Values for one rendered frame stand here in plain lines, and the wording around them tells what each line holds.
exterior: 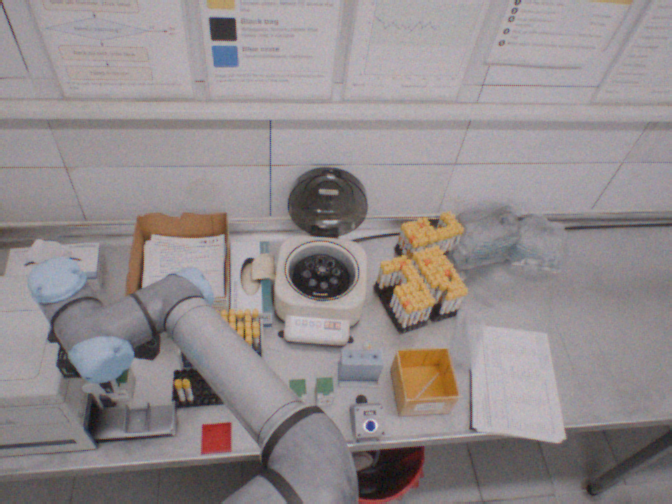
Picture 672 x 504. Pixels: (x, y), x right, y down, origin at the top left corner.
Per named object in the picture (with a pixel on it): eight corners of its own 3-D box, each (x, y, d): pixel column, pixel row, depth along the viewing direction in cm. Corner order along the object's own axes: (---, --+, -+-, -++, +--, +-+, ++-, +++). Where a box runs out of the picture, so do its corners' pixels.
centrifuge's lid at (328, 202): (289, 169, 137) (291, 151, 143) (285, 242, 154) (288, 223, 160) (374, 177, 138) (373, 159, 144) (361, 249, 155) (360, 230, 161)
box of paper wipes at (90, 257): (10, 297, 144) (-8, 269, 134) (18, 262, 151) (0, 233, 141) (101, 289, 148) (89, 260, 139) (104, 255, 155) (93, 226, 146)
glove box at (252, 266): (232, 328, 145) (230, 309, 137) (232, 257, 159) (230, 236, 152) (279, 326, 146) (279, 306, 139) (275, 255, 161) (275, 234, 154)
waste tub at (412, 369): (397, 418, 133) (405, 401, 126) (388, 368, 142) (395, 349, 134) (450, 414, 135) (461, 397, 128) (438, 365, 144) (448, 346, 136)
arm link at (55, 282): (37, 308, 76) (14, 267, 79) (61, 346, 84) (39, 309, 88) (93, 280, 79) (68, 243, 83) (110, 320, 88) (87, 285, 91)
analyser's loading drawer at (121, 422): (79, 443, 121) (73, 434, 117) (84, 414, 125) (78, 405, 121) (175, 435, 124) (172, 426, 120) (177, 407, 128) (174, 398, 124)
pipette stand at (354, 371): (338, 387, 137) (342, 369, 129) (337, 362, 141) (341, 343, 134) (377, 388, 138) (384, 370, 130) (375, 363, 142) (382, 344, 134)
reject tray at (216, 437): (201, 454, 124) (200, 453, 123) (202, 425, 128) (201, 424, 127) (231, 452, 125) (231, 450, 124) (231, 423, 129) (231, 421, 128)
